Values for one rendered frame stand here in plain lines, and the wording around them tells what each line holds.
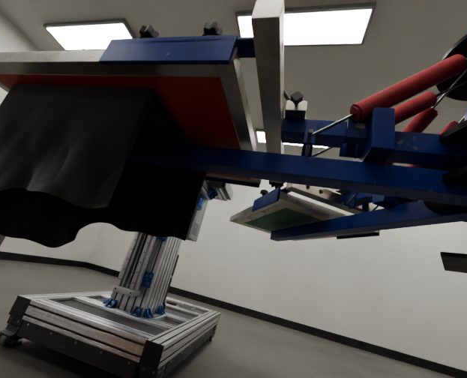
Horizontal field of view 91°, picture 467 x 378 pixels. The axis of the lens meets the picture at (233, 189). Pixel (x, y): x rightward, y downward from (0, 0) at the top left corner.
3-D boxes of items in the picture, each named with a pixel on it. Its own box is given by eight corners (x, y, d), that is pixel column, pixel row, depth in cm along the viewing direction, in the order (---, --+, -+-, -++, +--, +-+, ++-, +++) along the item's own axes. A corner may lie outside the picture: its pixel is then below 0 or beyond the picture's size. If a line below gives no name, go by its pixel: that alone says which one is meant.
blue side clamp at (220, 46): (97, 61, 50) (111, 38, 53) (113, 79, 55) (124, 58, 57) (229, 60, 42) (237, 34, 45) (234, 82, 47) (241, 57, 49)
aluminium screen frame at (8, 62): (-36, 62, 64) (-28, 52, 66) (107, 163, 117) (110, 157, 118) (233, 61, 44) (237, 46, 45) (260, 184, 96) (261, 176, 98)
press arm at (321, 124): (281, 131, 66) (283, 117, 68) (281, 142, 72) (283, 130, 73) (346, 136, 62) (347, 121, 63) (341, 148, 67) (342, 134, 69)
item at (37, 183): (-84, 221, 53) (16, 82, 68) (-62, 226, 57) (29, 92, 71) (68, 268, 41) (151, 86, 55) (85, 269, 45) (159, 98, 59)
